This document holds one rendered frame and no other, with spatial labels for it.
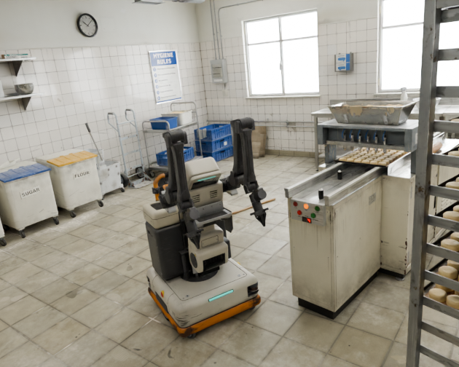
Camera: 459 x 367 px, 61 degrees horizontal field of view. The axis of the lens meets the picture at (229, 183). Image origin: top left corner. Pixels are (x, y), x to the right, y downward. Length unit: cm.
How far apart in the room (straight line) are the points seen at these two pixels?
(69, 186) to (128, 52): 247
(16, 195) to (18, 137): 97
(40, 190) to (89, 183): 65
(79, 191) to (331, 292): 360
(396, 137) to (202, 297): 172
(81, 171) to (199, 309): 312
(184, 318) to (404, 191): 172
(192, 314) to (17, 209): 291
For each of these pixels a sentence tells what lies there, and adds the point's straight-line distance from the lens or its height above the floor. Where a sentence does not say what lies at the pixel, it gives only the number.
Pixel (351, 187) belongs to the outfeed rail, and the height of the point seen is 88.
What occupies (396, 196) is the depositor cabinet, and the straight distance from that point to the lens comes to 300.
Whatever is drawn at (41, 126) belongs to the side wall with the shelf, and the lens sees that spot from 575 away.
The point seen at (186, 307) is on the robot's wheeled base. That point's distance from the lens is 260.
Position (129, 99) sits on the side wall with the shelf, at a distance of 656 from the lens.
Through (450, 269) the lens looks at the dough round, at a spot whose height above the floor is 106.
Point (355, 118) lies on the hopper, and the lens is 306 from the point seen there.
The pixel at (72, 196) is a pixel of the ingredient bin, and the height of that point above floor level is 28.
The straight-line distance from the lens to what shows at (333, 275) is 262.
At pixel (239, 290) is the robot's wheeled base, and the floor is 23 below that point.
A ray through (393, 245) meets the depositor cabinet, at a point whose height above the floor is 30.
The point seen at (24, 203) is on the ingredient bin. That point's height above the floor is 40.
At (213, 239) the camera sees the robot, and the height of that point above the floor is 62.
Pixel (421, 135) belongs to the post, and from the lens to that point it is 116.
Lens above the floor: 172
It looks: 17 degrees down
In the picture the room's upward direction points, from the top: 6 degrees counter-clockwise
